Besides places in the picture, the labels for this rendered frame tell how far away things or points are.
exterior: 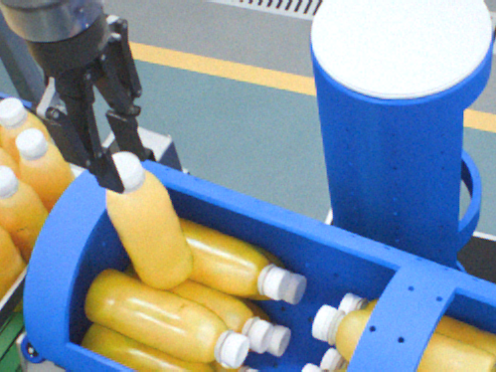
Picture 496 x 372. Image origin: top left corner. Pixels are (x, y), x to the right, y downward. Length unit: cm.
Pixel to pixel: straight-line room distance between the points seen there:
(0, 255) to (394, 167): 63
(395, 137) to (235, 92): 142
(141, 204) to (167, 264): 11
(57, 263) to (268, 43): 195
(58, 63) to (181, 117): 200
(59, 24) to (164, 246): 36
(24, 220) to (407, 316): 63
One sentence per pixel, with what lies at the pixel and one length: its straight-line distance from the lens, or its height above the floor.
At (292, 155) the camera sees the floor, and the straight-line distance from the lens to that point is 277.
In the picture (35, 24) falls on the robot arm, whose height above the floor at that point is 159.
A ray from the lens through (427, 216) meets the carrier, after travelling 175.
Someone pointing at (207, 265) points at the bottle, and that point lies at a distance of 125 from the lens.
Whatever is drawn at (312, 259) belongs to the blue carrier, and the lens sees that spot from 132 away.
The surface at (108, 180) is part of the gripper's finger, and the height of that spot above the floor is 134.
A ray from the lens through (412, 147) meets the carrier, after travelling 159.
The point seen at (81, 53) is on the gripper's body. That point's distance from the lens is 92.
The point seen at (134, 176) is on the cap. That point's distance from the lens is 109.
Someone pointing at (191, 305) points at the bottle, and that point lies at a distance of 121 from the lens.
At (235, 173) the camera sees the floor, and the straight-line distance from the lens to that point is 276.
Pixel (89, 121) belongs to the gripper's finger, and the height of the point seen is 144.
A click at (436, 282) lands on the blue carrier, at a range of 110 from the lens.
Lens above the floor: 217
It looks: 56 degrees down
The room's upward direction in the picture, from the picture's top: 10 degrees counter-clockwise
